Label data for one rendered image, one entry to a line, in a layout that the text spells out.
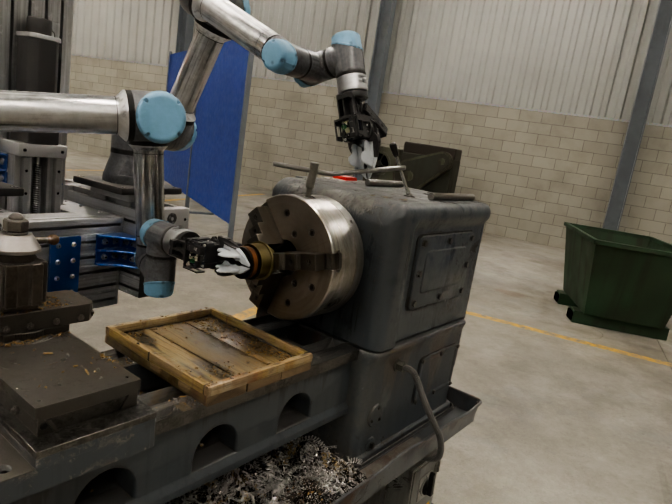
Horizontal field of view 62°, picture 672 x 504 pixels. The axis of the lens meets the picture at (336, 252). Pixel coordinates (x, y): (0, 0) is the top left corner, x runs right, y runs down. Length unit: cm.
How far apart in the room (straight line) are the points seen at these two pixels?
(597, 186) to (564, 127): 122
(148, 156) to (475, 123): 1006
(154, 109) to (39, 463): 79
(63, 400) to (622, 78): 1091
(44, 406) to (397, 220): 86
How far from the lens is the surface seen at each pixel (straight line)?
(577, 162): 1113
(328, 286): 130
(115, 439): 94
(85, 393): 92
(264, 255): 128
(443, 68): 1160
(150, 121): 135
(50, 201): 175
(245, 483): 145
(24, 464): 90
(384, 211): 139
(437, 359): 181
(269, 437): 133
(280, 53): 137
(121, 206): 174
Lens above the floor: 139
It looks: 12 degrees down
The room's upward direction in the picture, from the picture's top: 9 degrees clockwise
